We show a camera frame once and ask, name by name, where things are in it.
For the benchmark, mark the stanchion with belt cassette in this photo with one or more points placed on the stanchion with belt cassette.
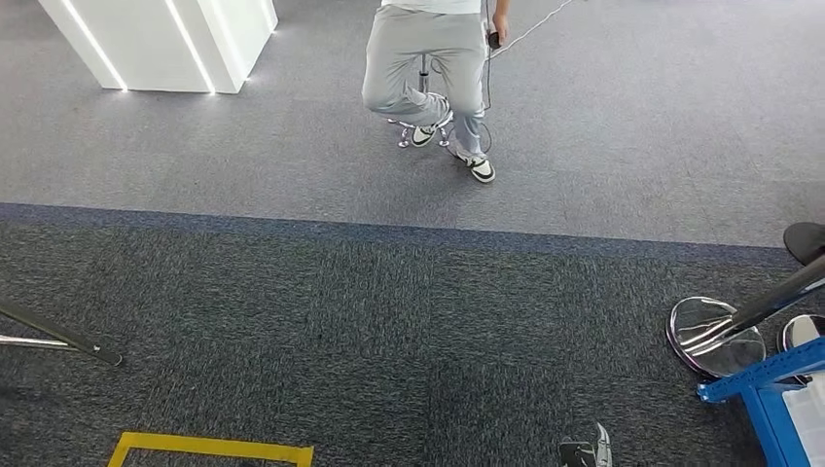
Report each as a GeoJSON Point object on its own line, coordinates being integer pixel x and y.
{"type": "Point", "coordinates": [802, 332]}

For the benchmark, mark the white plastic crate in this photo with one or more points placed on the white plastic crate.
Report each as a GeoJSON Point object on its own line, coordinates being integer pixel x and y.
{"type": "Point", "coordinates": [806, 419]}

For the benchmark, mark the person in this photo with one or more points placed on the person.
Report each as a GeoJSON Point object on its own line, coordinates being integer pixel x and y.
{"type": "Point", "coordinates": [419, 45]}

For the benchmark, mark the white lit column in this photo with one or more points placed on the white lit column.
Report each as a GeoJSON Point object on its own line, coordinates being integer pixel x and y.
{"type": "Point", "coordinates": [161, 39]}

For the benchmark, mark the stanchion with chrome base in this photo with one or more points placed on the stanchion with chrome base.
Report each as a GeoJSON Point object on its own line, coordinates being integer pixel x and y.
{"type": "Point", "coordinates": [715, 335]}

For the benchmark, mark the grey metal workbench frame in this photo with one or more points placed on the grey metal workbench frame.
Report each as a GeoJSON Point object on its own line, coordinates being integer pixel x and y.
{"type": "Point", "coordinates": [64, 335]}

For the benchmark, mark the person's left hand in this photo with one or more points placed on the person's left hand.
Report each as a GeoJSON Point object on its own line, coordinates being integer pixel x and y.
{"type": "Point", "coordinates": [499, 26]}

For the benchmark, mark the blue metal shelf rack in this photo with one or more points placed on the blue metal shelf rack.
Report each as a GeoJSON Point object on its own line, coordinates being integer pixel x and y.
{"type": "Point", "coordinates": [760, 370]}

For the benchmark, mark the black handheld controller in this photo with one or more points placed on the black handheld controller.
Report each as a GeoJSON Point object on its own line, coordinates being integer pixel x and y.
{"type": "Point", "coordinates": [494, 40]}

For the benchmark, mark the chrome swivel stool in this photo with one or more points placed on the chrome swivel stool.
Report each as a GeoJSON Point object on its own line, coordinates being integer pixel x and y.
{"type": "Point", "coordinates": [423, 71]}

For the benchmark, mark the thin black stanchion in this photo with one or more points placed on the thin black stanchion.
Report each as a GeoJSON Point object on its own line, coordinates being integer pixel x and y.
{"type": "Point", "coordinates": [806, 242]}

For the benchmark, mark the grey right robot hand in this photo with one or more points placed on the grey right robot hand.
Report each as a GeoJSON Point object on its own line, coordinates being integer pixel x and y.
{"type": "Point", "coordinates": [604, 451]}

